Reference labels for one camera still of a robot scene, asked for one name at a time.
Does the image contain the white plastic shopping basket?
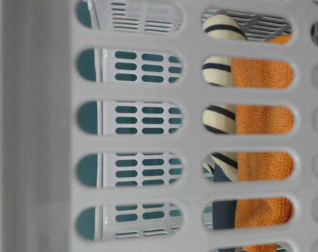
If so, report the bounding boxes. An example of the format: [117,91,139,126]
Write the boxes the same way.
[0,1,318,251]

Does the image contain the cream navy striped cloth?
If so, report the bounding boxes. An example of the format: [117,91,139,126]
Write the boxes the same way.
[202,14,246,182]

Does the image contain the orange knitted cloth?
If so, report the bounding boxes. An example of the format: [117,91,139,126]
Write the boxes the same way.
[231,33,295,252]

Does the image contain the dark navy blue cloth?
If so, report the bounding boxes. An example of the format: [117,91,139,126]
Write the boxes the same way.
[211,157,238,252]

